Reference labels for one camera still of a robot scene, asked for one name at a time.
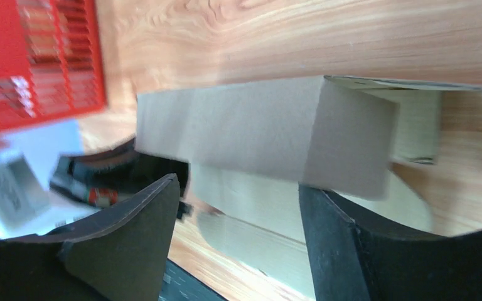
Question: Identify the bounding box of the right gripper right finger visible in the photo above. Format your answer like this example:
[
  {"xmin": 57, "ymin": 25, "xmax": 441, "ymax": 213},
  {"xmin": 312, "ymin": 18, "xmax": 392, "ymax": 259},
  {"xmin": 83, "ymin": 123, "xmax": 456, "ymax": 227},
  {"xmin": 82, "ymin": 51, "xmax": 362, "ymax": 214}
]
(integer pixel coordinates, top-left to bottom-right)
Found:
[{"xmin": 299, "ymin": 185, "xmax": 482, "ymax": 300}]

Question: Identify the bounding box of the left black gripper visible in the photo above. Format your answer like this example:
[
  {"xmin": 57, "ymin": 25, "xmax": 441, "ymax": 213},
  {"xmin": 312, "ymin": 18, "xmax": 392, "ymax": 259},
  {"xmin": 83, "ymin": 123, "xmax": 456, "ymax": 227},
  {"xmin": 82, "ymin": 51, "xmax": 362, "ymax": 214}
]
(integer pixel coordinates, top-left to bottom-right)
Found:
[{"xmin": 50, "ymin": 139, "xmax": 193, "ymax": 219}]

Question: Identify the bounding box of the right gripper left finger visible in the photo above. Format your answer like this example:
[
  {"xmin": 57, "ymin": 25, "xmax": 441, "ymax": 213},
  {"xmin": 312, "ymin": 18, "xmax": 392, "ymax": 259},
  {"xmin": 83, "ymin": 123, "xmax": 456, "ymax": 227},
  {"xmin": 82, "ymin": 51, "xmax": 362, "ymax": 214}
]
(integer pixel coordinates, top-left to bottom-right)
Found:
[{"xmin": 0, "ymin": 174, "xmax": 180, "ymax": 300}]

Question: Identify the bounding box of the brown cardboard box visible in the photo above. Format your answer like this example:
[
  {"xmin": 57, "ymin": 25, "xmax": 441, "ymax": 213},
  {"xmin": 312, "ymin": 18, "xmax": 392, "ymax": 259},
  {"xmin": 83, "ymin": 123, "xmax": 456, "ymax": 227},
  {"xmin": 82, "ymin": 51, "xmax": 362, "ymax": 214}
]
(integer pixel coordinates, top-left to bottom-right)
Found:
[{"xmin": 136, "ymin": 76, "xmax": 482, "ymax": 297}]

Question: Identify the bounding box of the red plastic basket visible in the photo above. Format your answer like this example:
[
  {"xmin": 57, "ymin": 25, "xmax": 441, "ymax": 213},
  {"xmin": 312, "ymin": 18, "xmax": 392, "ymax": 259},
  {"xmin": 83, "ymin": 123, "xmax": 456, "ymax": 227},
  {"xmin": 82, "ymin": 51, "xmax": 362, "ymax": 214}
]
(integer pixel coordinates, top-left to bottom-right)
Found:
[{"xmin": 0, "ymin": 1, "xmax": 107, "ymax": 132}]

